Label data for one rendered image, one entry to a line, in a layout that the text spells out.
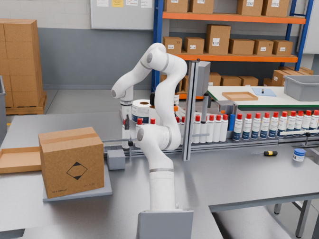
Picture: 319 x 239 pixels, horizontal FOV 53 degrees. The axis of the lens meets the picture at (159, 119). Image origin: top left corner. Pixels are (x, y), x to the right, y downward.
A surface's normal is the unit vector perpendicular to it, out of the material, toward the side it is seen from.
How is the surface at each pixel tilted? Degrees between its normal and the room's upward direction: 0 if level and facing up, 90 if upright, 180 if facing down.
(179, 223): 90
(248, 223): 0
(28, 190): 0
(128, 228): 0
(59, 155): 90
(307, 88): 95
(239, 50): 90
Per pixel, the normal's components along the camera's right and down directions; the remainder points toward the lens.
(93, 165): 0.43, 0.35
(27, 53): 0.22, 0.36
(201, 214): 0.05, -0.93
